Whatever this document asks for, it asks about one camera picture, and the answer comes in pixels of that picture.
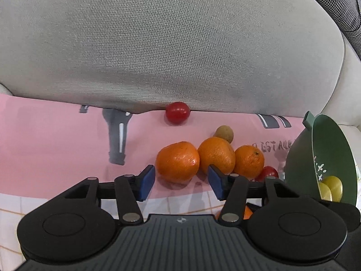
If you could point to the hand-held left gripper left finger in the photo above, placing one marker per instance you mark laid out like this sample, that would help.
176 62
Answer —
148 182

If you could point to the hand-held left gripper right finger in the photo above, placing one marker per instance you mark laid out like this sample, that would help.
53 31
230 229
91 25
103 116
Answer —
215 182

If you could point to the orange mandarin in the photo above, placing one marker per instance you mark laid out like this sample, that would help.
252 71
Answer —
217 155
177 162
249 161
247 213

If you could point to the brown longan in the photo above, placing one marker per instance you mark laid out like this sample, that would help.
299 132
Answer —
224 133

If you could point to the red cherry tomato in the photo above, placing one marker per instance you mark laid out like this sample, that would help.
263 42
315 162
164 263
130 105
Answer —
177 113
269 172

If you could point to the green colander bowl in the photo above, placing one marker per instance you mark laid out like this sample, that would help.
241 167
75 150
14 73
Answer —
301 158

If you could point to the pink printed blanket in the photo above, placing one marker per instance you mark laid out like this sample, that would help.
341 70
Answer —
56 146

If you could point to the yellow round fruit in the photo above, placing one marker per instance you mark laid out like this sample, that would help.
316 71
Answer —
324 193
334 186

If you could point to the beige sofa seat cushion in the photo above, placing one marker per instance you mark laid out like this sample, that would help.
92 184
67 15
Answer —
169 48

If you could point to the cream sofa cushion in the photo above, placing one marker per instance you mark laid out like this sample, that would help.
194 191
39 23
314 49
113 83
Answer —
347 90

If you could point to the dark grey checkered cushion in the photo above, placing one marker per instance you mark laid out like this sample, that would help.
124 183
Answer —
338 5

